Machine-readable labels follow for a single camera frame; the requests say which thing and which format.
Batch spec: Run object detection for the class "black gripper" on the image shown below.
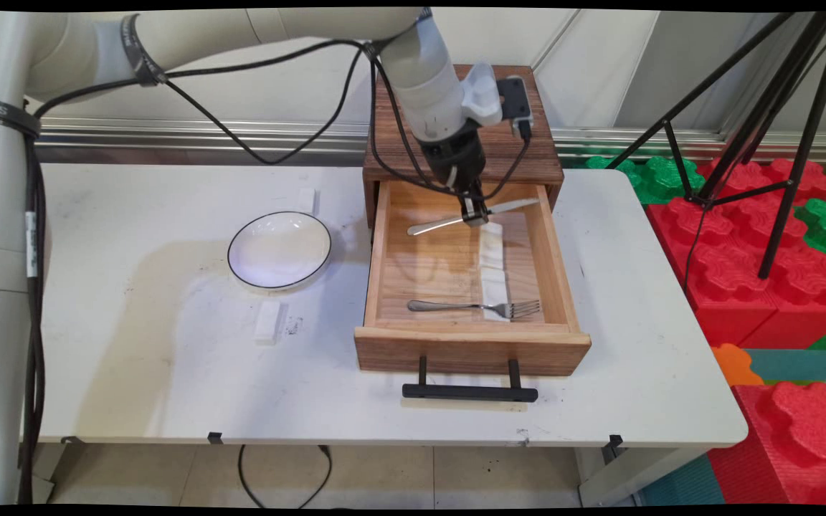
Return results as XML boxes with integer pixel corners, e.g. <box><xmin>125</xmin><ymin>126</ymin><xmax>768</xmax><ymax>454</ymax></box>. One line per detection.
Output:
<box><xmin>419</xmin><ymin>128</ymin><xmax>492</xmax><ymax>228</ymax></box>

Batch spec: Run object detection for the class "silver table knife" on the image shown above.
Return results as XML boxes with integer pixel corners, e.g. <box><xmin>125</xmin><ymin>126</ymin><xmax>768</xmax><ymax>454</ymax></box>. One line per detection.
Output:
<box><xmin>407</xmin><ymin>199</ymin><xmax>543</xmax><ymax>237</ymax></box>

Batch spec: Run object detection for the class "light wooden drawer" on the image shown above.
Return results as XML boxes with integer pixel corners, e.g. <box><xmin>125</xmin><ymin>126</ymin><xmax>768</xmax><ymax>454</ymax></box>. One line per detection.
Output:
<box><xmin>354</xmin><ymin>181</ymin><xmax>593</xmax><ymax>378</ymax></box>

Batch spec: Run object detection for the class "dark wooden cabinet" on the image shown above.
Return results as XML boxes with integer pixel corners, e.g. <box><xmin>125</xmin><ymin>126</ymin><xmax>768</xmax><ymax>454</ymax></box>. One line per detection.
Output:
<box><xmin>362</xmin><ymin>63</ymin><xmax>566</xmax><ymax>229</ymax></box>

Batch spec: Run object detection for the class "silver metal fork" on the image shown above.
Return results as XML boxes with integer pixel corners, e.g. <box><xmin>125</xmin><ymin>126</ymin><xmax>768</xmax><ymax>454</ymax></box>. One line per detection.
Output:
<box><xmin>407</xmin><ymin>300</ymin><xmax>541</xmax><ymax>321</ymax></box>

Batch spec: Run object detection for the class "white plate with black rim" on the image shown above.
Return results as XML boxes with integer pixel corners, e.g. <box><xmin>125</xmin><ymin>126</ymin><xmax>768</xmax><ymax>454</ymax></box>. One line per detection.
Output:
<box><xmin>227</xmin><ymin>210</ymin><xmax>333</xmax><ymax>296</ymax></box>

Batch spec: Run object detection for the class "red foam block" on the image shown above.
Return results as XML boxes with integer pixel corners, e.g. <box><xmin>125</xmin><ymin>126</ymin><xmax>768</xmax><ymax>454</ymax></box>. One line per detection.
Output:
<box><xmin>696</xmin><ymin>156</ymin><xmax>826</xmax><ymax>210</ymax></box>
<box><xmin>645</xmin><ymin>197</ymin><xmax>779</xmax><ymax>349</ymax></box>
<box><xmin>739</xmin><ymin>240</ymin><xmax>826</xmax><ymax>350</ymax></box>
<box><xmin>707</xmin><ymin>381</ymin><xmax>826</xmax><ymax>507</ymax></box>

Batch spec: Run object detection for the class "orange foam piece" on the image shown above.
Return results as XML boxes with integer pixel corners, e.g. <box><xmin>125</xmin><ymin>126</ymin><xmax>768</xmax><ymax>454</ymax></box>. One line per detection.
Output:
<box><xmin>711</xmin><ymin>343</ymin><xmax>766</xmax><ymax>388</ymax></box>

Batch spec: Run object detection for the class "white table leg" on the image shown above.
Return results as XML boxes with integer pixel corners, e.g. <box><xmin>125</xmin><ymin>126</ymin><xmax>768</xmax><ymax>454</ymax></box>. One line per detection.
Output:
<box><xmin>575</xmin><ymin>447</ymin><xmax>711</xmax><ymax>509</ymax></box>

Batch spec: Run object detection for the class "black tripod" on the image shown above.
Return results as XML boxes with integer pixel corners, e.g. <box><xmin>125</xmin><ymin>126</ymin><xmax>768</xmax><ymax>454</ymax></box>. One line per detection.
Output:
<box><xmin>605</xmin><ymin>10</ymin><xmax>826</xmax><ymax>281</ymax></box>

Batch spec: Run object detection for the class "teal foam mat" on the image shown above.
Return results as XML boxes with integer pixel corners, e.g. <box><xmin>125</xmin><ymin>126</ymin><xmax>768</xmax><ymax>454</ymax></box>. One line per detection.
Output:
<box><xmin>743</xmin><ymin>348</ymin><xmax>826</xmax><ymax>385</ymax></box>

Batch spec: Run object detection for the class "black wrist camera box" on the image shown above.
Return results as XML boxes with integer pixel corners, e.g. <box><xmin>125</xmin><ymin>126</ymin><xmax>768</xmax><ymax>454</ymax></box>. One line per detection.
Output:
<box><xmin>496</xmin><ymin>75</ymin><xmax>535</xmax><ymax>141</ymax></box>

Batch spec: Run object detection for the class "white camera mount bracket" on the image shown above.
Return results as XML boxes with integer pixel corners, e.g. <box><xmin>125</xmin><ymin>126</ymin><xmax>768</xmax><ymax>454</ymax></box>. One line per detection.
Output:
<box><xmin>460</xmin><ymin>62</ymin><xmax>504</xmax><ymax>129</ymax></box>

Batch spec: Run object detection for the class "metal wall rail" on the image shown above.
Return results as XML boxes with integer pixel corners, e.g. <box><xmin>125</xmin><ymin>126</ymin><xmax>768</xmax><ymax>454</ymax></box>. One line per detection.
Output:
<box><xmin>37</xmin><ymin>117</ymin><xmax>826</xmax><ymax>164</ymax></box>

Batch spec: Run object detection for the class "black drawer handle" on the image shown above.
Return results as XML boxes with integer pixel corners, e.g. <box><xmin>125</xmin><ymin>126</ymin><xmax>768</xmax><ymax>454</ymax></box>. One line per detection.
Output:
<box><xmin>402</xmin><ymin>356</ymin><xmax>540</xmax><ymax>404</ymax></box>

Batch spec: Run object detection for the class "black cable under table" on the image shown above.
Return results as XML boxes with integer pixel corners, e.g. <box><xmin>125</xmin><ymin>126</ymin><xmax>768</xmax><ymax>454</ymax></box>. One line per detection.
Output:
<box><xmin>237</xmin><ymin>444</ymin><xmax>333</xmax><ymax>510</ymax></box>

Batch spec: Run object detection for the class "black cable strap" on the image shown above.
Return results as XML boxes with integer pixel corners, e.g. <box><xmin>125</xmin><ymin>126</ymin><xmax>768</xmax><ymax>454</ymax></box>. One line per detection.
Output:
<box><xmin>120</xmin><ymin>13</ymin><xmax>168</xmax><ymax>88</ymax></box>
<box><xmin>0</xmin><ymin>96</ymin><xmax>42</xmax><ymax>140</ymax></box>

